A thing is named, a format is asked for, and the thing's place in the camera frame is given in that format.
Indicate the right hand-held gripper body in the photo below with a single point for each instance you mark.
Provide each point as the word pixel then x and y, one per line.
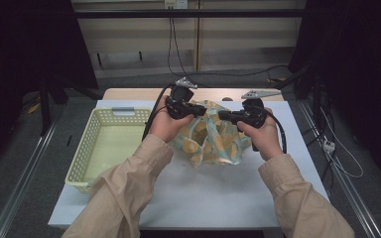
pixel 251 112

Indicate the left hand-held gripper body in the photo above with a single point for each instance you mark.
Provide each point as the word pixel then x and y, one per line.
pixel 182 99

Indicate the orange slice print tote bag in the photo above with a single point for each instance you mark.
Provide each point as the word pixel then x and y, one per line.
pixel 211 142

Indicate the pale yellow perforated plastic basket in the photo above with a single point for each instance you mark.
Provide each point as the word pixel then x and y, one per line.
pixel 112 145

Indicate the person's left hand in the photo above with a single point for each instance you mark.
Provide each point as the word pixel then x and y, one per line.
pixel 165 127

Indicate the person's right hand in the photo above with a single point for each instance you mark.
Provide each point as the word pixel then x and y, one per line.
pixel 266 142

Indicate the light wooden cabinet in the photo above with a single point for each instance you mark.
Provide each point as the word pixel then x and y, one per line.
pixel 244 33

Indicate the white table board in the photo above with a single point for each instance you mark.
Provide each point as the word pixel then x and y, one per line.
pixel 211 198

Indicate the white power strip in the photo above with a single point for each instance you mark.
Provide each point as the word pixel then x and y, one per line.
pixel 329 145

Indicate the black horizontal crossbar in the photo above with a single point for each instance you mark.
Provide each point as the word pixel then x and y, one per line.
pixel 211 13

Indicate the dark curtain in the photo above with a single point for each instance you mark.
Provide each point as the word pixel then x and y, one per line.
pixel 20 49
pixel 360 49

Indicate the black metal stand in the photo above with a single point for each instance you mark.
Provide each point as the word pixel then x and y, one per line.
pixel 44 105

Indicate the white wall socket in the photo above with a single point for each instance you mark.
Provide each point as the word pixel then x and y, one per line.
pixel 176 3

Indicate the metal floor rail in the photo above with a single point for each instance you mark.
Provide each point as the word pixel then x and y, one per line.
pixel 23 178
pixel 347 185

